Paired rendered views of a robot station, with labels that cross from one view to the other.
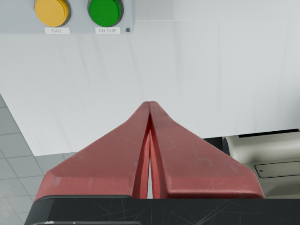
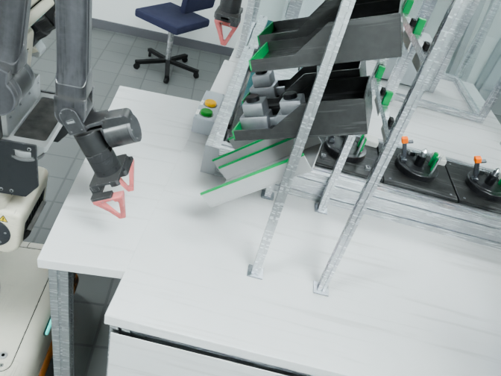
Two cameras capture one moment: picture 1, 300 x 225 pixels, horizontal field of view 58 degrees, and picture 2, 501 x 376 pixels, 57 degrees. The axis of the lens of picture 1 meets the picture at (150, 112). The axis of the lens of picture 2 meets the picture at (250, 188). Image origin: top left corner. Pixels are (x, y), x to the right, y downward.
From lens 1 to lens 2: 1.34 m
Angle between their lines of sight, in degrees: 61
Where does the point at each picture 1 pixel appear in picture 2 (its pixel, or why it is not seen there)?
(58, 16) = (208, 102)
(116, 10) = (206, 113)
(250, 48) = (153, 171)
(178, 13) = (185, 152)
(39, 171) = not seen: outside the picture
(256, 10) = (176, 175)
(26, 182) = not seen: outside the picture
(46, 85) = (165, 107)
